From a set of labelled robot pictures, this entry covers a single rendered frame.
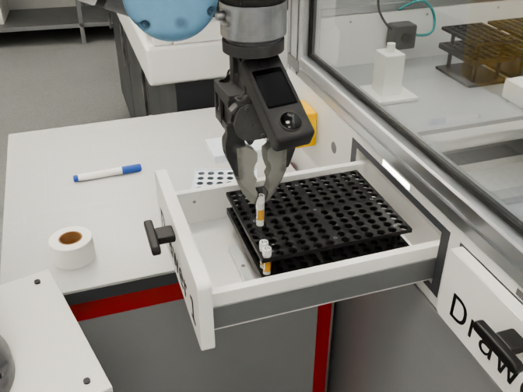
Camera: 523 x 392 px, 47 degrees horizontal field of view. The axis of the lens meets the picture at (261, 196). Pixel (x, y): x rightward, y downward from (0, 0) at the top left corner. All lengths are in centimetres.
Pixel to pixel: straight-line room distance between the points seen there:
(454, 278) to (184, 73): 101
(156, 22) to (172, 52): 108
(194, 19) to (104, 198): 75
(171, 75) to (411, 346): 94
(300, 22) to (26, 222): 64
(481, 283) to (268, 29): 38
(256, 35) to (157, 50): 92
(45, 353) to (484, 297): 53
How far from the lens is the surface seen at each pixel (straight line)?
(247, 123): 70
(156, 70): 158
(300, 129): 65
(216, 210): 97
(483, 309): 77
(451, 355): 90
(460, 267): 79
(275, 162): 75
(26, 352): 81
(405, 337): 101
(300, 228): 84
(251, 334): 116
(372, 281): 83
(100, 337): 108
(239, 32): 67
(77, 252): 102
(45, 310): 85
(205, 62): 160
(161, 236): 82
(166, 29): 50
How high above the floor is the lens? 139
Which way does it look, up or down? 32 degrees down
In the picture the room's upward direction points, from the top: straight up
